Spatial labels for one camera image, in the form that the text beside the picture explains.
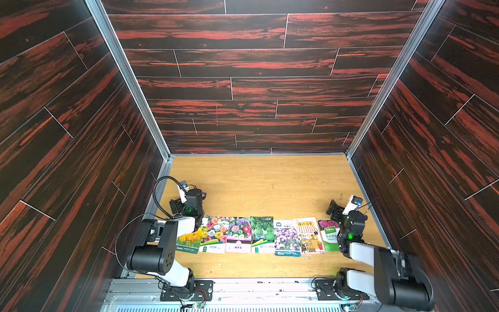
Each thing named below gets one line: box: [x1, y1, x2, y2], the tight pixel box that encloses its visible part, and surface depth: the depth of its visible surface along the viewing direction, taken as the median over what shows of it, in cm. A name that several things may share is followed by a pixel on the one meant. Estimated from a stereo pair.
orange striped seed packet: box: [293, 216, 327, 255], surface depth 88 cm
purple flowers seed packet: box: [273, 219, 302, 257], surface depth 88 cm
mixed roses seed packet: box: [198, 215, 229, 255], surface depth 90 cm
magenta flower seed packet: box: [317, 219, 340, 253], surface depth 90 cm
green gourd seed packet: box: [250, 215, 275, 255], surface depth 90 cm
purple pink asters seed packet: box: [224, 217, 253, 255], surface depth 90 cm
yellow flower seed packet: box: [175, 228, 203, 255], surface depth 88 cm
